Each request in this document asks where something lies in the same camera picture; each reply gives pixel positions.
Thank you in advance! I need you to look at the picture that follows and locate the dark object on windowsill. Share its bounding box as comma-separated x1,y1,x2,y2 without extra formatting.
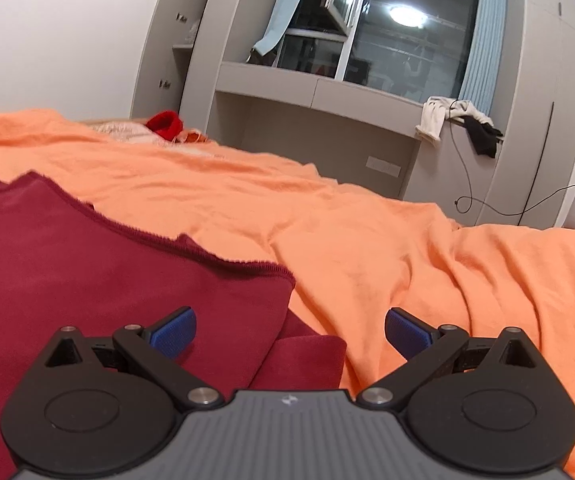
246,47,276,67

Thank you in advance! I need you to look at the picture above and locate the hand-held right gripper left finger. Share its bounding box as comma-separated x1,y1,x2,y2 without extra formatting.
37,306,223,409

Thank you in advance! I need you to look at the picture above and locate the black garment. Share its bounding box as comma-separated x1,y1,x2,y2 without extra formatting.
461,116,505,159

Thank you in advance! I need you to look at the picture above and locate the tall grey closed wardrobe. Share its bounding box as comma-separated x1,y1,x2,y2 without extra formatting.
402,0,575,229

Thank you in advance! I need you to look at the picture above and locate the black cable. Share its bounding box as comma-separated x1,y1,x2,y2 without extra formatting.
449,100,575,227

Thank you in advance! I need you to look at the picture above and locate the white wall socket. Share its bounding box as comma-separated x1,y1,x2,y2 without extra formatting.
366,156,401,177

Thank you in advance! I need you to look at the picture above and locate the bright red cloth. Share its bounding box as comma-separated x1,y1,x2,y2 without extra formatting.
146,109,183,142

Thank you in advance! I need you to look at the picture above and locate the orange blanket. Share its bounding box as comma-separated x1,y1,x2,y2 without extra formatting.
0,108,575,480

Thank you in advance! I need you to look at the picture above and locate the grey wardrobe door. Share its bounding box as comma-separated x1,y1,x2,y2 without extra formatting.
130,0,218,122

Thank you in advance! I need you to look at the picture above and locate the dark red sweater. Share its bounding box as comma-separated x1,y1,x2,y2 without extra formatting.
0,171,349,480

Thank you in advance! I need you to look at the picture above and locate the grey window bench cabinet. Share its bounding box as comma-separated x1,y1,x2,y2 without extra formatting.
206,60,451,202

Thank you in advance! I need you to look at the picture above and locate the window with grey frame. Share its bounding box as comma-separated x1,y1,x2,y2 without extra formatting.
274,0,483,99

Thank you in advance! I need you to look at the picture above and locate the light blue curtain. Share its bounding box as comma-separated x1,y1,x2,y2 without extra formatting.
458,0,511,124
254,0,318,57

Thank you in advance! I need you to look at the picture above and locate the white garment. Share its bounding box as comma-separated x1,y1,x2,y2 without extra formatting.
415,96,494,148

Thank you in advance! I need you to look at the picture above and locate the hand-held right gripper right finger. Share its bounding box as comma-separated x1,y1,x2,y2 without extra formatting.
355,306,541,409

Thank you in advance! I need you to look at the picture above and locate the grey wardrobe with shelves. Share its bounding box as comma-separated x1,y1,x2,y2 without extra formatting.
171,0,240,136

